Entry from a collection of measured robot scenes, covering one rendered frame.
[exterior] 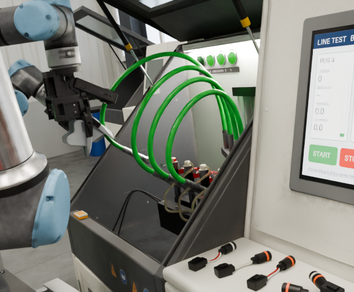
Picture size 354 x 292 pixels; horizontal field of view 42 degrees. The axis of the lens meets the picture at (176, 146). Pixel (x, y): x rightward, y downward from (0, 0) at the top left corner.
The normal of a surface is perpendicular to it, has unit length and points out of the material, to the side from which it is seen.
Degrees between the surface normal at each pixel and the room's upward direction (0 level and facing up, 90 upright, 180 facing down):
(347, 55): 76
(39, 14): 90
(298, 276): 0
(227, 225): 90
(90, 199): 90
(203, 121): 90
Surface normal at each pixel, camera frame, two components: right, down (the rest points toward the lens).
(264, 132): -0.86, -0.03
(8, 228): -0.03, 0.44
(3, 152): 0.50, 0.31
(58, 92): 0.51, 0.10
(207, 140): -0.85, 0.22
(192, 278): -0.14, -0.97
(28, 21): -0.06, 0.20
